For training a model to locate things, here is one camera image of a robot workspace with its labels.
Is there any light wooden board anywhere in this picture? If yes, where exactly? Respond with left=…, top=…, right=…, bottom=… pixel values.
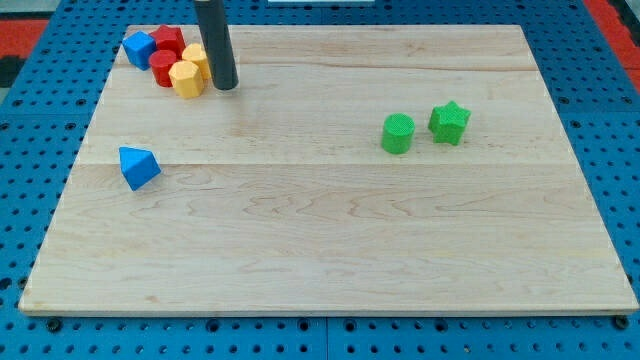
left=19, top=25, right=638, bottom=317

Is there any blue cube block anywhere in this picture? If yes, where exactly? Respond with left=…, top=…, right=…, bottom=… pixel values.
left=122, top=31, right=156, bottom=71

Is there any red cylinder block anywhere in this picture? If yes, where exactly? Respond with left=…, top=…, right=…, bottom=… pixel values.
left=149, top=50, right=177, bottom=88

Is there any green star block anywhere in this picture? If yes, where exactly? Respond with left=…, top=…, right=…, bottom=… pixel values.
left=428, top=101, right=472, bottom=146

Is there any yellow heart block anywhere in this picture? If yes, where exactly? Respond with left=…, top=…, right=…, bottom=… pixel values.
left=181, top=43, right=212, bottom=80

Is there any yellow hexagon block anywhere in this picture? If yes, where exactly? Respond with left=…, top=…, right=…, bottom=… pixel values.
left=169, top=61, right=204, bottom=99

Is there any blue triangle block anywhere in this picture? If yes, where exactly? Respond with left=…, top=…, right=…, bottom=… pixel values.
left=119, top=147, right=161, bottom=191

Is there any red star block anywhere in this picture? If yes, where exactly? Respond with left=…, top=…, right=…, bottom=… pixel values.
left=149, top=25, right=186, bottom=59

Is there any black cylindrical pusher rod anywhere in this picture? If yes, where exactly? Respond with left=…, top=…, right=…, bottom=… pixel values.
left=193, top=0, right=238, bottom=91

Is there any green cylinder block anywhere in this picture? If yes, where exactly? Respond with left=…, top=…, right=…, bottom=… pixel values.
left=381, top=113, right=415, bottom=154

